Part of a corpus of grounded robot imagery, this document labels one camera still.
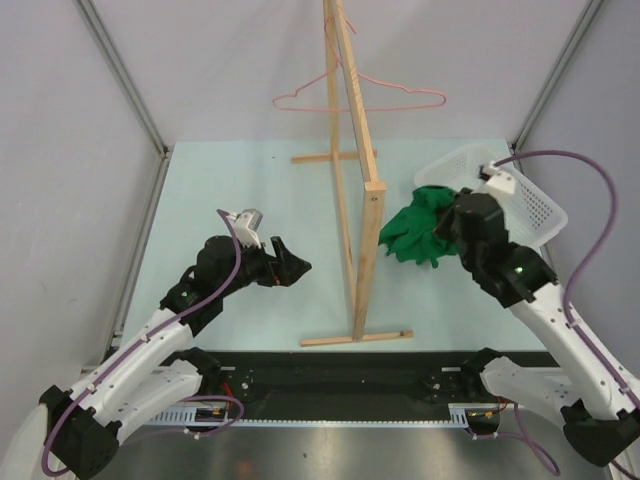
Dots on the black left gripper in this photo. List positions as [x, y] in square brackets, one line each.
[290, 269]

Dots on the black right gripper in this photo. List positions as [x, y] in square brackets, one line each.
[442, 228]

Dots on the green t shirt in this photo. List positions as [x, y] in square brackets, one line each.
[409, 235]

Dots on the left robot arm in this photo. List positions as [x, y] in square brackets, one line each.
[88, 422]

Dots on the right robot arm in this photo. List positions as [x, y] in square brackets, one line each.
[598, 408]

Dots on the white plastic basket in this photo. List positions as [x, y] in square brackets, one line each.
[531, 217]

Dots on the wooden clothes rack stand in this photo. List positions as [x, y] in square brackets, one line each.
[360, 193]

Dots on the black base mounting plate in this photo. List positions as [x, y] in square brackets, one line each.
[298, 380]

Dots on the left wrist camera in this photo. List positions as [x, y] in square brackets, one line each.
[245, 225]

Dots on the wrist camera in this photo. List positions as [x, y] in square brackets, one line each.
[245, 225]
[497, 183]

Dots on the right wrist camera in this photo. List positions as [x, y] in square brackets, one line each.
[497, 183]

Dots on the white slotted cable duct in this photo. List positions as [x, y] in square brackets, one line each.
[392, 413]

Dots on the right aluminium frame post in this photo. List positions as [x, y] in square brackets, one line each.
[560, 68]

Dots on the aluminium frame post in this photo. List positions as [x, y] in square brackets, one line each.
[107, 47]
[560, 68]

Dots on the left aluminium frame post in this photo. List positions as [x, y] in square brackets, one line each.
[107, 47]

